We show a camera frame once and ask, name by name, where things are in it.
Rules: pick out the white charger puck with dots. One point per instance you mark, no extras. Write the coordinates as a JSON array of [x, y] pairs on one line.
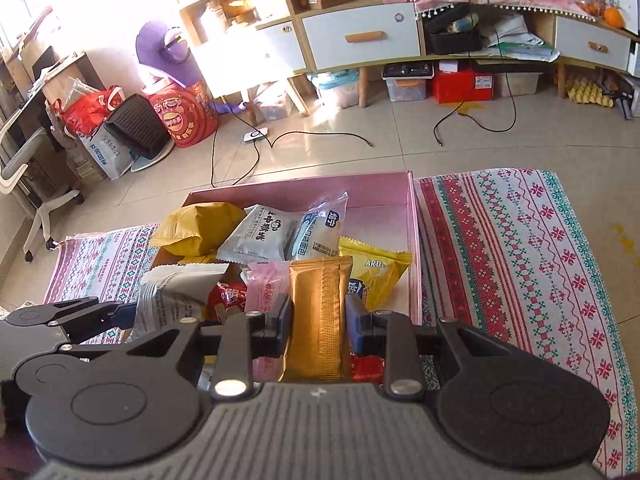
[[255, 135]]

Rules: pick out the purple sun hat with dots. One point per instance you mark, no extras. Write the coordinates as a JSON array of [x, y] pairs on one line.
[[162, 47]]

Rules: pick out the grey white snack packet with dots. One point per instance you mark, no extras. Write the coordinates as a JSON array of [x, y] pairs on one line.
[[257, 235]]

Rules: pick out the orange fruit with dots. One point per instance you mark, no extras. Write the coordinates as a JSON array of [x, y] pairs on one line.
[[614, 17]]

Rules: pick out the red plastic bag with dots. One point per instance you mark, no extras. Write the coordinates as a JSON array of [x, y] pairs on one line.
[[90, 110]]

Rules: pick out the pink cardboard box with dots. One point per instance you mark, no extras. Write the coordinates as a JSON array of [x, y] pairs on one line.
[[380, 200]]

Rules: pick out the yellow egg tray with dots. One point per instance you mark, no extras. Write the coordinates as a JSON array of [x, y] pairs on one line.
[[590, 95]]

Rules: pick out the red white flower snack packet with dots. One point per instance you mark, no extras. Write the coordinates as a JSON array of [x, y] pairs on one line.
[[227, 300]]

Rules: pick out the black storage box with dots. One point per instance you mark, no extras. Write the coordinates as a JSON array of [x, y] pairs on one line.
[[452, 35]]

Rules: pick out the pile of loose papers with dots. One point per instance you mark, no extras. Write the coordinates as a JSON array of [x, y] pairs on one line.
[[520, 40]]

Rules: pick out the white grey office chair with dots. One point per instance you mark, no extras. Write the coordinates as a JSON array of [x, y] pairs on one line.
[[30, 160]]

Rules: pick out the wooden shelf cabinet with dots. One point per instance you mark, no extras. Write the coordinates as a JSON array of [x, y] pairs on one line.
[[360, 35]]

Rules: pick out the dark wooden desk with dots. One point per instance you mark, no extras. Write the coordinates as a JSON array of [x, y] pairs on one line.
[[47, 67]]

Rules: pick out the gold snack packet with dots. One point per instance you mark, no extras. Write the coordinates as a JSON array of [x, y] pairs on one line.
[[317, 320]]

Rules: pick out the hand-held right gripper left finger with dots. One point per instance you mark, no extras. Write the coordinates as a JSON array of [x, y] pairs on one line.
[[285, 322]]

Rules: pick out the grey striped snack packet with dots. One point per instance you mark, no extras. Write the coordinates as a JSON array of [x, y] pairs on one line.
[[170, 295]]

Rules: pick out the red round-print bag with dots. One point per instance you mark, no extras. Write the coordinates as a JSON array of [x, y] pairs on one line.
[[182, 117]]

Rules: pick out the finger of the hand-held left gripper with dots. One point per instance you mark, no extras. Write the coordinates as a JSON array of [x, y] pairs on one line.
[[45, 367], [122, 314]]

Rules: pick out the yellow blue-label snack packet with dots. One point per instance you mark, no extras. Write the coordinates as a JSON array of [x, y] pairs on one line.
[[377, 270]]

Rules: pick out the clear black-lid storage box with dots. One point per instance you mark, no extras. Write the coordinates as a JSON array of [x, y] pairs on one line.
[[406, 85]]

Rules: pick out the white paper bag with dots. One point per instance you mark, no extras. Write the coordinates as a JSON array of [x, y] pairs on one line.
[[111, 152]]

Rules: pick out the pink snack packet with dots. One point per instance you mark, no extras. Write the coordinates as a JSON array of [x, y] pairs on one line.
[[267, 285]]

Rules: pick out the low wooden drawer cabinet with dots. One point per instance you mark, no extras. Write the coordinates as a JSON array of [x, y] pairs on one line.
[[590, 42]]

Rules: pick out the patterned woven floor mat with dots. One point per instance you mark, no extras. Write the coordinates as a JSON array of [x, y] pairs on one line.
[[500, 260]]

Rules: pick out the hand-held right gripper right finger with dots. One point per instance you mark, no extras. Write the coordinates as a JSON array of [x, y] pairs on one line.
[[355, 327]]

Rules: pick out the shallow clear storage box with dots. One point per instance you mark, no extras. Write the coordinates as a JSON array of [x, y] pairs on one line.
[[517, 85]]

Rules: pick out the red box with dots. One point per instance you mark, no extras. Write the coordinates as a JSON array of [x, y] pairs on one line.
[[460, 86]]

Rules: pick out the plain mustard yellow snack packet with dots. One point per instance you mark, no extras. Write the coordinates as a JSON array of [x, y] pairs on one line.
[[197, 227]]

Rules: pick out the clear blue-lid storage box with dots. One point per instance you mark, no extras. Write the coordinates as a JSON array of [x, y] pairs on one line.
[[336, 91]]

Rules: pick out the clear blue white snack packet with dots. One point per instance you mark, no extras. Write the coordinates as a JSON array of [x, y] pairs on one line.
[[317, 227]]

